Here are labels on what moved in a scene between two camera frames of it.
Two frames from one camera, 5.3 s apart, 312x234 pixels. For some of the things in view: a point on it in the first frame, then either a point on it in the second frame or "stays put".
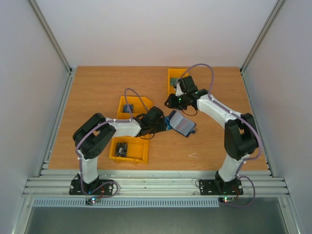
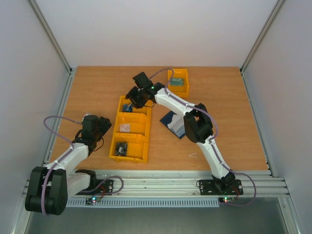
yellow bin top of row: [138, 108] stays put
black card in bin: [121, 149] stays put
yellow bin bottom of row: [137, 148] stays put
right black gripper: [171, 101] → [136, 98]
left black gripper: [163, 127] → [105, 124]
